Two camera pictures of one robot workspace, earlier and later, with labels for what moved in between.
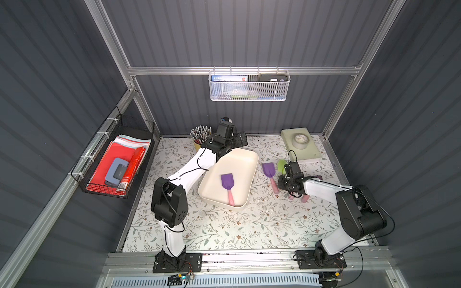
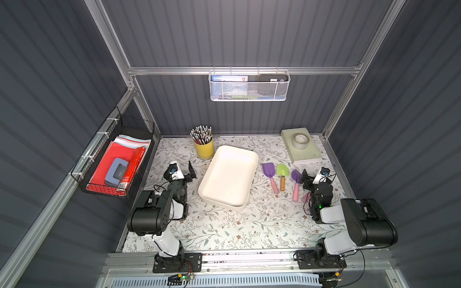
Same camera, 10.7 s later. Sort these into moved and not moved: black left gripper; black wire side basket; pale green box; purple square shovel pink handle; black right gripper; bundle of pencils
Moved: black right gripper; black left gripper
Not moved: black wire side basket; bundle of pencils; purple square shovel pink handle; pale green box
